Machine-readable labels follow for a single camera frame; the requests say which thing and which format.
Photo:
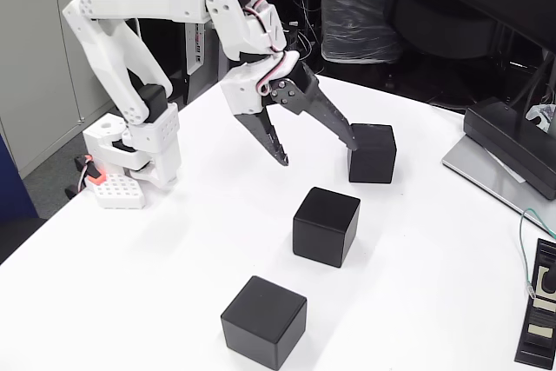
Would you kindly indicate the black cube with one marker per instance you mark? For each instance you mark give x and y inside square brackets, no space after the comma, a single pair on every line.
[326,227]
[373,162]
[260,323]

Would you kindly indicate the bin with clear plastic bag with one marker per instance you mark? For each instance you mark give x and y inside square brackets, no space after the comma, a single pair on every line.
[352,23]

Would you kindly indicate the black office chair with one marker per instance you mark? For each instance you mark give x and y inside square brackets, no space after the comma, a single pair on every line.
[443,28]

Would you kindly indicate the orange black controller board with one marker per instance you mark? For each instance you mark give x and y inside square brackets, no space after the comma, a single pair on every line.
[96,177]

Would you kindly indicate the silver monitor stand base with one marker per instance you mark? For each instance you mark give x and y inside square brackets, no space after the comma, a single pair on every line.
[478,171]

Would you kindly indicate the grey metal cabinet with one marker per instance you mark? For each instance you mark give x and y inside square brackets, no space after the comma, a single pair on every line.
[26,62]

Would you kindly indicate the white plastic bag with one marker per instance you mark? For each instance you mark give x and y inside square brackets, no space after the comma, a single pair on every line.
[540,114]

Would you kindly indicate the blue partition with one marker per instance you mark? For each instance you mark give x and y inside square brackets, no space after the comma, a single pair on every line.
[13,188]

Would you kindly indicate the black plastic tray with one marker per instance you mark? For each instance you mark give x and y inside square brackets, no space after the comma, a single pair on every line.
[532,345]

